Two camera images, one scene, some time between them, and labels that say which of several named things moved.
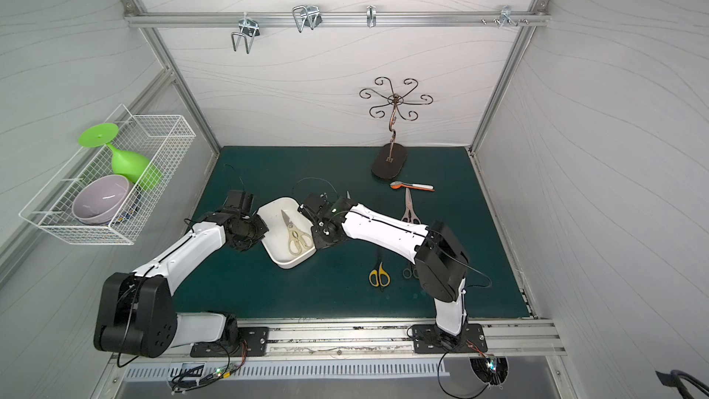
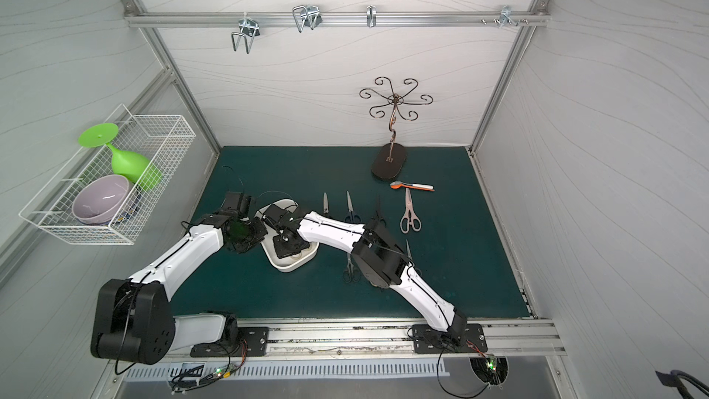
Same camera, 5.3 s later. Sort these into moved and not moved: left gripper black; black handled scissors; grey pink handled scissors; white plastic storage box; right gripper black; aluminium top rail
Moved: black handled scissors; right gripper black
Not moved: left gripper black; aluminium top rail; grey pink handled scissors; white plastic storage box
